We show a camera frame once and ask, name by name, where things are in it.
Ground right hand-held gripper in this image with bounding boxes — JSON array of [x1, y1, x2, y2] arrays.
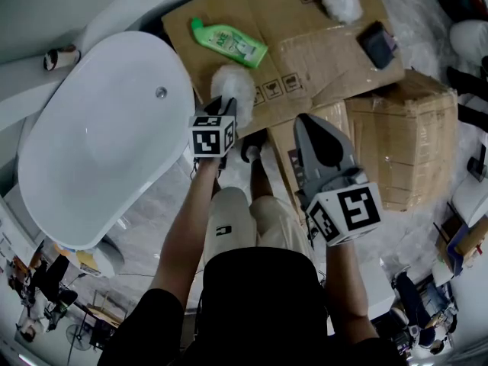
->
[[293, 112, 384, 248]]

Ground white bathtub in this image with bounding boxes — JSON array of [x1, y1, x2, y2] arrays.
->
[[17, 30, 197, 252]]

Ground person's beige shorts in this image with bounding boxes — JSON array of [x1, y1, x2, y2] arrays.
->
[[201, 187, 318, 267]]

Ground person's right forearm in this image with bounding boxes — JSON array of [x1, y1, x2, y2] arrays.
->
[[323, 238, 371, 320]]

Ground white toilet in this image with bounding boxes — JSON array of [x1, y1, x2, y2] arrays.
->
[[449, 19, 488, 65]]

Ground black wallet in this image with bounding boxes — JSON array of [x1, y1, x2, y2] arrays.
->
[[358, 20, 400, 71]]

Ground person's black t-shirt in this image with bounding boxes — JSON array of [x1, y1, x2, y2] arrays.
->
[[97, 246, 406, 366]]

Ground open cardboard box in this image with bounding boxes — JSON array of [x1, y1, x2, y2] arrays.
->
[[434, 211, 488, 278]]

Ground black floor stand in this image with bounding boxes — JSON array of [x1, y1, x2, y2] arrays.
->
[[467, 154, 487, 183]]

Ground person's left forearm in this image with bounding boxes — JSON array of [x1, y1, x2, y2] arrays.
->
[[150, 158, 223, 309]]

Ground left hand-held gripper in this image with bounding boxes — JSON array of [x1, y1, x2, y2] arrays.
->
[[188, 95, 239, 168]]

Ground standing fan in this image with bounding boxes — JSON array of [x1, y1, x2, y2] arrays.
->
[[65, 323, 97, 361]]

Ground tape-wrapped cardboard box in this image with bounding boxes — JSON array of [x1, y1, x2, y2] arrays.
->
[[345, 69, 460, 214]]

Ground green plastic bottle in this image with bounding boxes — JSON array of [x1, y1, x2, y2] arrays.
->
[[190, 16, 269, 69]]

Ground large flat cardboard box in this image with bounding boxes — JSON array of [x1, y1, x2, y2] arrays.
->
[[160, 0, 406, 141]]

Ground person's right shoe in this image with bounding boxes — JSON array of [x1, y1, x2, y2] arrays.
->
[[241, 130, 268, 164]]

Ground person's right leg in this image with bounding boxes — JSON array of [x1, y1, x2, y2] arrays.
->
[[249, 153, 277, 206]]

